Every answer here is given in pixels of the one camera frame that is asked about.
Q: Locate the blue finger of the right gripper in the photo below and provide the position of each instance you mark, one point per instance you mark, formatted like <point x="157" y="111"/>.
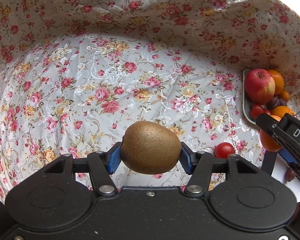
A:
<point x="291" y="162"/>

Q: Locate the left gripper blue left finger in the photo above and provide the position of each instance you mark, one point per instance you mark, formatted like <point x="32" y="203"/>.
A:
<point x="110" y="159"/>

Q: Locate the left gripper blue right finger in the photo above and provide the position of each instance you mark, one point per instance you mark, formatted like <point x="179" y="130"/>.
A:
<point x="190" y="160"/>

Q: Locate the dark purple passion fruit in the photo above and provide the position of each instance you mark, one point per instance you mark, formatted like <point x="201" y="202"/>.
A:
<point x="289" y="175"/>

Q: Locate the brown kiwi fruit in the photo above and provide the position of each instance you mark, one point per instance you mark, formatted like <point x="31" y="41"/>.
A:
<point x="150" y="148"/>

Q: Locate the mandarin orange with stem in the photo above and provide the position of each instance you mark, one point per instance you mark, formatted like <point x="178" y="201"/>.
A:
<point x="268" y="143"/>

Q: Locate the white box with black rim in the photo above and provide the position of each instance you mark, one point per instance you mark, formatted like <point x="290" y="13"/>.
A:
<point x="276" y="166"/>

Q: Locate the large bumpy orange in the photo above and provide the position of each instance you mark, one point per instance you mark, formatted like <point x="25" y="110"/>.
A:
<point x="281" y="111"/>

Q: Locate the small red cherry tomato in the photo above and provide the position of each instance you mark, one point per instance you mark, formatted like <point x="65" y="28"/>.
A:
<point x="224" y="149"/>

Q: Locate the cherry tomato on plate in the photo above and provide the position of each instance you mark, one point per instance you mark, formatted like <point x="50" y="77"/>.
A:
<point x="255" y="111"/>
<point x="267" y="111"/>

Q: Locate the purple plum on plate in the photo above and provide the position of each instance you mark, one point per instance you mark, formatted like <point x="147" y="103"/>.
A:
<point x="275" y="102"/>

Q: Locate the small kumquat orange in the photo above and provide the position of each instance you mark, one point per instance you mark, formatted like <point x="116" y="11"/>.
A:
<point x="284" y="95"/>

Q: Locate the pale green fruit plate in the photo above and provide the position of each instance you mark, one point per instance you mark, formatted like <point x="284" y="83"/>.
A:
<point x="247" y="104"/>

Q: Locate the orange behind apple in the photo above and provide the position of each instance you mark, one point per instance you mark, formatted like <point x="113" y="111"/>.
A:
<point x="279" y="81"/>

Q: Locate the red apple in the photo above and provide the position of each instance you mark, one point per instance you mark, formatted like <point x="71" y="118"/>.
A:
<point x="259" y="86"/>

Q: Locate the floral tablecloth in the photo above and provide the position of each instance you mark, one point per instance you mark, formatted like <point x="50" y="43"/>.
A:
<point x="74" y="74"/>

